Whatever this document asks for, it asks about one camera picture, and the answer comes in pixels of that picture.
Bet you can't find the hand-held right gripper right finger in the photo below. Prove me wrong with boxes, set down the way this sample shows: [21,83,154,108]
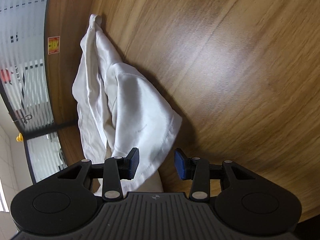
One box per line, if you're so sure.
[174,149,258,202]

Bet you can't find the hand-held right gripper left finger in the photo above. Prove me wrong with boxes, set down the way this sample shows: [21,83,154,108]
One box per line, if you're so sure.
[56,148,140,202]

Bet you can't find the white shirt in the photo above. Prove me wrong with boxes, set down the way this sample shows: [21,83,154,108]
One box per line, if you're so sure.
[72,14,183,198]

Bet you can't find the red and yellow sticker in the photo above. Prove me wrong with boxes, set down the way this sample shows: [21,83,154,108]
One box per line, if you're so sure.
[47,36,60,55]

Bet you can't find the black partition post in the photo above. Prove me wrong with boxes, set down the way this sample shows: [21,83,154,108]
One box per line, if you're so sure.
[20,120,79,138]

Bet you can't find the metal wire hook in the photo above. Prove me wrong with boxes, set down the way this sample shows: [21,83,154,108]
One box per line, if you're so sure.
[14,114,33,123]

